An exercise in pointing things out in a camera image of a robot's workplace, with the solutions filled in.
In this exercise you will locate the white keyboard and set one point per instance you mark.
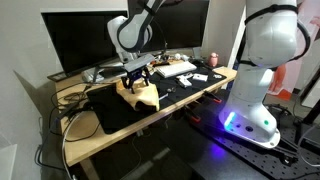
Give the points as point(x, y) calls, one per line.
point(176, 69)

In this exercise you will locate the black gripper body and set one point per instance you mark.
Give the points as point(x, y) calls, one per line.
point(135, 76)

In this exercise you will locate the orange patterned board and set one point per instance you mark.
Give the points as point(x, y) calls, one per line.
point(280, 83)

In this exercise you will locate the white square box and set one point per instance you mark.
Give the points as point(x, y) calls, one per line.
point(200, 77)

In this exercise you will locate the small black monitor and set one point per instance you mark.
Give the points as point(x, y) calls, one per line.
point(83, 40)

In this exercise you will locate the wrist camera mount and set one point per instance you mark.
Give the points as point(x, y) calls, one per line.
point(139, 62)

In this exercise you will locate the small white card box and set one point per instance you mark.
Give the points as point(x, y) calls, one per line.
point(184, 81)

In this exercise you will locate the pink pig toy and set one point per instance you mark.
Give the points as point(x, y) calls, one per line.
point(213, 60)

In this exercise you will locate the silver monitor stand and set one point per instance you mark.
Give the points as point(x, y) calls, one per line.
point(100, 75)

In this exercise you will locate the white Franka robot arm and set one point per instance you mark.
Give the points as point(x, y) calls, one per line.
point(266, 43)

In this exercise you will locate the yellow towel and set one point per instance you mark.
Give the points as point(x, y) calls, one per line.
point(143, 95)

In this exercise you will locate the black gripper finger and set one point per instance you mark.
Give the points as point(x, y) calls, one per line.
point(131, 87)
point(146, 79)

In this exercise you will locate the large black monitor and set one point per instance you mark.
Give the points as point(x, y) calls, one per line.
point(181, 23)

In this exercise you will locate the black perforated breadboard base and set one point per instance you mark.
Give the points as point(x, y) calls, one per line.
point(253, 160)

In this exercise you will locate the black desk mat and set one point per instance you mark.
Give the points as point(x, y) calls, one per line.
point(113, 110)

